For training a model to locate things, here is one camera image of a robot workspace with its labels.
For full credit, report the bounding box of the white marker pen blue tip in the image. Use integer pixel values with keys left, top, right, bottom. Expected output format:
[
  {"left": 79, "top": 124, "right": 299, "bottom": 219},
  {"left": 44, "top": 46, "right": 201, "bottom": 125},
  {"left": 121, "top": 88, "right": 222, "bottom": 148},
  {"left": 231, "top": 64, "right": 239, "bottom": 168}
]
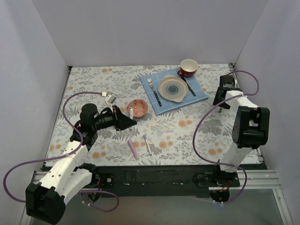
[{"left": 144, "top": 139, "right": 152, "bottom": 156}]

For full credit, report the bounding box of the pink pen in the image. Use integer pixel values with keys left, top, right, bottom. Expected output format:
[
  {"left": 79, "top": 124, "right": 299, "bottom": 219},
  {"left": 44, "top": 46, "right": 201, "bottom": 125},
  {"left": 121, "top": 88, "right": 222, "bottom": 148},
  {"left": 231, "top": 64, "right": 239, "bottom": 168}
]
[{"left": 129, "top": 146, "right": 139, "bottom": 160}]

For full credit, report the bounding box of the white marker pen green tip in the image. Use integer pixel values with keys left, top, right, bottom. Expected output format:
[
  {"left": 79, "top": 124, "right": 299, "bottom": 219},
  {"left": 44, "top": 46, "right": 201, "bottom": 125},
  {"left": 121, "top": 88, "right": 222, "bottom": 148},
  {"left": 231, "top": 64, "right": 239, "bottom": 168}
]
[{"left": 129, "top": 107, "right": 134, "bottom": 130}]

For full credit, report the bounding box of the purple pen cap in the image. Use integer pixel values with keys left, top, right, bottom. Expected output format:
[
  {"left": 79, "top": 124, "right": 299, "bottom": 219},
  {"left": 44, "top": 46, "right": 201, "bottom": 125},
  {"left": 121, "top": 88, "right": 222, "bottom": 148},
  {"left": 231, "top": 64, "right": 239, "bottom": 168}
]
[{"left": 127, "top": 139, "right": 134, "bottom": 147}]

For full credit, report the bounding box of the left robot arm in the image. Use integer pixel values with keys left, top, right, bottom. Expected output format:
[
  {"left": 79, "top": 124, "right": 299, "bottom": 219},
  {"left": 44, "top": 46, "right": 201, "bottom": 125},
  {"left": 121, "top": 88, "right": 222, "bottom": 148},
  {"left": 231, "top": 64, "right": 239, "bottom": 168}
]
[{"left": 25, "top": 103, "right": 137, "bottom": 225}]

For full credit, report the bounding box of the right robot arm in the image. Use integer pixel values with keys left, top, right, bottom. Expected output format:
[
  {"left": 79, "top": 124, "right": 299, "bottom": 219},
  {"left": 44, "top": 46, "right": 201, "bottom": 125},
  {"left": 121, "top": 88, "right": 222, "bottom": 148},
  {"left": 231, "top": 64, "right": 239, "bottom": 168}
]
[{"left": 212, "top": 75, "right": 270, "bottom": 186}]

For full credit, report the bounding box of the red patterned small bowl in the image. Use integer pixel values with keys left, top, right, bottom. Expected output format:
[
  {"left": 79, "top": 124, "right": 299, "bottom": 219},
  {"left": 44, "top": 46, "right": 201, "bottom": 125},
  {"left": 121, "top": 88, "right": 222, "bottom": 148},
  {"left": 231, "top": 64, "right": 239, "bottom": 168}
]
[{"left": 127, "top": 99, "right": 148, "bottom": 118}]

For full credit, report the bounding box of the blue checked cloth napkin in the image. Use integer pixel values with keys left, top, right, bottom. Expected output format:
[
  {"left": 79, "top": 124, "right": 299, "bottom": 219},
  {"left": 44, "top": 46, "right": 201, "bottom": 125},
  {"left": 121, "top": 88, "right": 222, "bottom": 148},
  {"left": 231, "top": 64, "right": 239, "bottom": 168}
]
[{"left": 140, "top": 68, "right": 209, "bottom": 116}]

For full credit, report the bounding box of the red cup white inside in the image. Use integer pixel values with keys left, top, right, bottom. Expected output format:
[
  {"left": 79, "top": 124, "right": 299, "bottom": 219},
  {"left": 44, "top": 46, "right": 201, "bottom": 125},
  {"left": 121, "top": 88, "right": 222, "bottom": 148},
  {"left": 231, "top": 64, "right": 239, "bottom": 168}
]
[{"left": 177, "top": 59, "right": 198, "bottom": 77}]

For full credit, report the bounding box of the beige plate with blue rings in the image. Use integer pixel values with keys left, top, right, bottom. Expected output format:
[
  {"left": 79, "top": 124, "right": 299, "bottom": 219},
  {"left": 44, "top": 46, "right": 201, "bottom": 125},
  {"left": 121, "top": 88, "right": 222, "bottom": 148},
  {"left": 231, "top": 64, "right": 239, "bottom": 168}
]
[{"left": 158, "top": 75, "right": 188, "bottom": 103}]

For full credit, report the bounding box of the floral tablecloth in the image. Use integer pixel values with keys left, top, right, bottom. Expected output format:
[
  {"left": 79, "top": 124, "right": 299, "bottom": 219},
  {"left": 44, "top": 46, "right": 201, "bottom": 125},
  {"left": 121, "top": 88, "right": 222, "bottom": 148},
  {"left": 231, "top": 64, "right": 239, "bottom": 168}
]
[{"left": 45, "top": 64, "right": 236, "bottom": 167}]

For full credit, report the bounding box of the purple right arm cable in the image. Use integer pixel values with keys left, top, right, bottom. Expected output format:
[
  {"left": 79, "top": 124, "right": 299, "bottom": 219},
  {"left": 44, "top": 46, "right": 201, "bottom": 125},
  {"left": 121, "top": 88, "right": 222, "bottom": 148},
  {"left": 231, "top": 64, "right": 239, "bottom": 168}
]
[{"left": 193, "top": 71, "right": 260, "bottom": 204}]

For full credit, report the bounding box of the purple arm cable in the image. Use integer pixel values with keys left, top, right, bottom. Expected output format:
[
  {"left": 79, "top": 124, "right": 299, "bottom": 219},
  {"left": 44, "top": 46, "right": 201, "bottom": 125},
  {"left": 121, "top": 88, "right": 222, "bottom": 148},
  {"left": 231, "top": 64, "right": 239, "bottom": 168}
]
[
  {"left": 193, "top": 71, "right": 260, "bottom": 204},
  {"left": 3, "top": 91, "right": 120, "bottom": 213}
]

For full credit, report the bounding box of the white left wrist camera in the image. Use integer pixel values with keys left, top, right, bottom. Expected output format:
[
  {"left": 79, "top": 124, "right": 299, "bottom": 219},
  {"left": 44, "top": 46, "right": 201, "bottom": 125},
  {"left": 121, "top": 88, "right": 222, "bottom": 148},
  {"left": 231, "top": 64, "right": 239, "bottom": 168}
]
[{"left": 101, "top": 92, "right": 117, "bottom": 108}]

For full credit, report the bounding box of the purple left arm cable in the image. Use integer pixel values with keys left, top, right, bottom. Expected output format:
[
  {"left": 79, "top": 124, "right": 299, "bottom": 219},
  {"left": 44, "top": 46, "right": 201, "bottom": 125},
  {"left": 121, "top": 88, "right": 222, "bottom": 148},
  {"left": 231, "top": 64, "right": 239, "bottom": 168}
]
[{"left": 3, "top": 91, "right": 120, "bottom": 213}]

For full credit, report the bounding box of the knife with dark handle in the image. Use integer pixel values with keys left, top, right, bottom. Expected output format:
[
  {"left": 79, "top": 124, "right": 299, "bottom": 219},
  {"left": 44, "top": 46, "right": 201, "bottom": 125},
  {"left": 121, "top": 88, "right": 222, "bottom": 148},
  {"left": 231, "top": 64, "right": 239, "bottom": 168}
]
[{"left": 181, "top": 76, "right": 196, "bottom": 97}]

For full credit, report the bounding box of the fork with dark handle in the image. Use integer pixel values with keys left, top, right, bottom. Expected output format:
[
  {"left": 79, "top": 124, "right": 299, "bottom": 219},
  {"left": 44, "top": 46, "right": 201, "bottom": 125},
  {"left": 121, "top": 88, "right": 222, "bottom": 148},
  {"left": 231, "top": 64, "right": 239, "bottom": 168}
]
[{"left": 148, "top": 79, "right": 162, "bottom": 107}]

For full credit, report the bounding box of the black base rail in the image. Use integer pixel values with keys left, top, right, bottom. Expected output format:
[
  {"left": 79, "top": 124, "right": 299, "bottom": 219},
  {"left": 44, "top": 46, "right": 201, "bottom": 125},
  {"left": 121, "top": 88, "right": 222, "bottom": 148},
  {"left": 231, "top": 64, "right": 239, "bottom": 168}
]
[{"left": 79, "top": 163, "right": 239, "bottom": 198}]

